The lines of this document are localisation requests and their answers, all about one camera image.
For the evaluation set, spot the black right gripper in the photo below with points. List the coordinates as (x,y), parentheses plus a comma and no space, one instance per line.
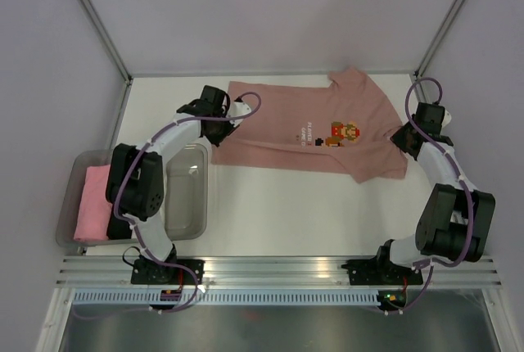
(397,138)

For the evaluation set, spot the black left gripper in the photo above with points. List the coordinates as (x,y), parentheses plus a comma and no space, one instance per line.
(217,140)

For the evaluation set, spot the dusty pink t-shirt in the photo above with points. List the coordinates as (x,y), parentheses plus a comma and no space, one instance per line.
(345,128)

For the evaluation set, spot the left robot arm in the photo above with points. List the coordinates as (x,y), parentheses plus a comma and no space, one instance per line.
(136,182)

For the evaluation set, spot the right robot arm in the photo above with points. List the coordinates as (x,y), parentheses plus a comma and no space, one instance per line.
(456,219)

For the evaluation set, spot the grey plastic bin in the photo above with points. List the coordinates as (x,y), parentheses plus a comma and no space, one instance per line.
(184,207)

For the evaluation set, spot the black rolled t-shirt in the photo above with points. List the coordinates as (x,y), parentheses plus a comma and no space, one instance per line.
(118,229)

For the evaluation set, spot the pink rolled t-shirt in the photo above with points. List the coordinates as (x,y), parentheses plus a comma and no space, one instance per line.
(94,210)

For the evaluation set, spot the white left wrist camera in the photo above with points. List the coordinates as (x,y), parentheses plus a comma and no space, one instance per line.
(237,112)

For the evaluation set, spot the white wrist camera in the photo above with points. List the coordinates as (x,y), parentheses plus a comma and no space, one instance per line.
(446,119)
(237,112)

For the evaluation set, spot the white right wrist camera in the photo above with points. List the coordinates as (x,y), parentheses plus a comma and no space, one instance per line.
(446,119)

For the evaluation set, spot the right aluminium frame post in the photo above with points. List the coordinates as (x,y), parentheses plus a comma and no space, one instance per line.
(444,28)

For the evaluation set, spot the aluminium frame post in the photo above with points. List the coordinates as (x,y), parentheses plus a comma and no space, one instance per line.
(444,28)
(105,39)

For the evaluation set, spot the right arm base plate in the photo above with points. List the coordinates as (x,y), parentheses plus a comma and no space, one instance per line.
(372,272)

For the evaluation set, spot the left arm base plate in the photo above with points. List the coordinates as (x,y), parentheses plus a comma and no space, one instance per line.
(146,272)

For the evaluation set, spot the white slotted cable duct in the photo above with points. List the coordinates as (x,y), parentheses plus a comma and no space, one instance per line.
(236,297)

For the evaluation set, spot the aluminium front rail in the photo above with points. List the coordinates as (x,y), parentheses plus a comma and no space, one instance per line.
(267,272)

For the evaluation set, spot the left aluminium frame post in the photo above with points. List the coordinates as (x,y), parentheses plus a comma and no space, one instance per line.
(105,39)

